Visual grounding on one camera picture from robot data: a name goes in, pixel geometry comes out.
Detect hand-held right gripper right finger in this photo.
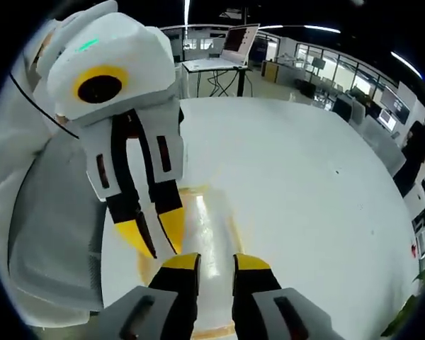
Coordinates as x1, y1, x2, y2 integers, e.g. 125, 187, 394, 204
232, 252, 344, 340

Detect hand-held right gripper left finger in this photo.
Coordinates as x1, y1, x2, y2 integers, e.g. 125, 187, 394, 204
101, 251, 202, 340

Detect clear plastic food container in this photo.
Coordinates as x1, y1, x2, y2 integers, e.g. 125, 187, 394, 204
134, 185, 249, 340

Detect white stand table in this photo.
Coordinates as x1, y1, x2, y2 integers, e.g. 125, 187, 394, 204
181, 58, 253, 98

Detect open white laptop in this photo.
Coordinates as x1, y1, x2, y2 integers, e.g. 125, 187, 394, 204
217, 23, 261, 67

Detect wooden cabinet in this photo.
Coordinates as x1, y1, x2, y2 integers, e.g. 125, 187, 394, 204
261, 59, 299, 84

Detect green plant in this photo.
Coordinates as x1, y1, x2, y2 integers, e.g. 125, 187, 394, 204
380, 265, 425, 337

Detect long ceiling light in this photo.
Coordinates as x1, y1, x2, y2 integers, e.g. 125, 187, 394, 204
303, 23, 342, 35
390, 50, 423, 78

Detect black cables under table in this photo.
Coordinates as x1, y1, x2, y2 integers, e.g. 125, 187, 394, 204
208, 69, 232, 97

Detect thin black cable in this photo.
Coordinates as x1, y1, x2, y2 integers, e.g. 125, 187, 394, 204
9, 72, 81, 140

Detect dark wall monitor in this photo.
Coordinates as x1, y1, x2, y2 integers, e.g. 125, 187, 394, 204
379, 87, 411, 125

